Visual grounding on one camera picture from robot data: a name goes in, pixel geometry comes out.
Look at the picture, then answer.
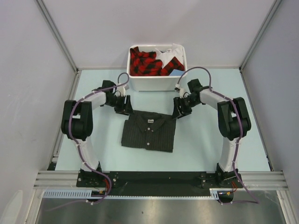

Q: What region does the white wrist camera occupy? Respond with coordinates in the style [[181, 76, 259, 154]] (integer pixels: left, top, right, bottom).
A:
[[115, 84, 129, 97], [174, 84, 186, 98]]

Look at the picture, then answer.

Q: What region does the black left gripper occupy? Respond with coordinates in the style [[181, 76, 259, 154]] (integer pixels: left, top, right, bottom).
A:
[[105, 94, 135, 116]]

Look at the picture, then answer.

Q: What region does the light blue shirt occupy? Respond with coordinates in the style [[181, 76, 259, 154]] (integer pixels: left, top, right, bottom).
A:
[[169, 70, 185, 77]]

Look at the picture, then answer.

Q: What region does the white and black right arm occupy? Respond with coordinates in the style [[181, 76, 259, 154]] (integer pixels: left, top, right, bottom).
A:
[[172, 79, 251, 187]]

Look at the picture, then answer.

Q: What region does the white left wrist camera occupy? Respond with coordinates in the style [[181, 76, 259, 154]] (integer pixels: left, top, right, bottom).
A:
[[115, 84, 129, 97]]

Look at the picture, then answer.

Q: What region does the aluminium frame rail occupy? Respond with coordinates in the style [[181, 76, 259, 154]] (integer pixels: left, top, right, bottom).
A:
[[34, 171, 288, 190]]

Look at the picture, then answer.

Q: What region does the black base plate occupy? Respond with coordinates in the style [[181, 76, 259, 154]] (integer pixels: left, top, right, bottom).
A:
[[76, 170, 242, 188]]

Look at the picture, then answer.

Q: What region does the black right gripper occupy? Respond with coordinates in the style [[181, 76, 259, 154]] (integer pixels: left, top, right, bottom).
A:
[[171, 96, 200, 119]]

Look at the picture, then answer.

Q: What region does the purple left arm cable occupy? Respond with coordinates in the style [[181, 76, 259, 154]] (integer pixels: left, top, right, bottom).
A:
[[45, 72, 129, 212]]

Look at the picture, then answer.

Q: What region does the dark pinstriped long sleeve shirt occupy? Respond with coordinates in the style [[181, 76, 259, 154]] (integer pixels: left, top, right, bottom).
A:
[[121, 111, 177, 153]]

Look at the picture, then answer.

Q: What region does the white slotted cable duct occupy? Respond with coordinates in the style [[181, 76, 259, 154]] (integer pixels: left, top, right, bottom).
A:
[[43, 189, 219, 200]]

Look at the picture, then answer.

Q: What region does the white shirt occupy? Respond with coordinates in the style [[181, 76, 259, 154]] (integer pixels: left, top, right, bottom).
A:
[[155, 43, 184, 68]]

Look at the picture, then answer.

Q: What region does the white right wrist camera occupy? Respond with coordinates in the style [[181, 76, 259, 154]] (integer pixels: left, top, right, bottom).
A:
[[174, 84, 186, 98]]

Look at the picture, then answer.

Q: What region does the red black plaid shirt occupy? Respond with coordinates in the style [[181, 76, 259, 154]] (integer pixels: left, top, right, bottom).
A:
[[129, 47, 185, 77]]

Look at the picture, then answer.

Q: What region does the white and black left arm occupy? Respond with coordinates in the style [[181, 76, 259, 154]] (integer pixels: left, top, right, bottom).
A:
[[61, 80, 133, 187]]

